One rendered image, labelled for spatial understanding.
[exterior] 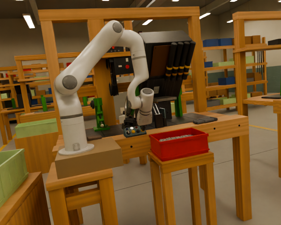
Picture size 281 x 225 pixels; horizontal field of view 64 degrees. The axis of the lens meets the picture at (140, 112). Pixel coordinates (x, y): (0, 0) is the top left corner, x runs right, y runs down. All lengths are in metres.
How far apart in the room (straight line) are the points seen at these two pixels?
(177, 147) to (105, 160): 0.44
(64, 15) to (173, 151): 1.46
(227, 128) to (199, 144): 0.53
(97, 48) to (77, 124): 0.42
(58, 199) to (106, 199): 0.23
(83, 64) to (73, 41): 10.78
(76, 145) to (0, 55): 11.03
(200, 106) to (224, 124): 0.63
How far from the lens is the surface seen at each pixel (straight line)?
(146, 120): 1.51
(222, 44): 7.42
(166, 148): 1.34
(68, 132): 1.24
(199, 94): 2.44
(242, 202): 2.23
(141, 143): 1.60
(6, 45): 12.15
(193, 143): 1.40
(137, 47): 1.39
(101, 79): 2.11
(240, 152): 2.04
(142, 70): 1.38
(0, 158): 1.57
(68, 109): 1.22
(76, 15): 2.18
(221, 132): 1.89
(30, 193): 1.41
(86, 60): 1.26
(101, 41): 1.30
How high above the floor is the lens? 1.28
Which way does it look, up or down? 8 degrees down
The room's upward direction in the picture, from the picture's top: 6 degrees counter-clockwise
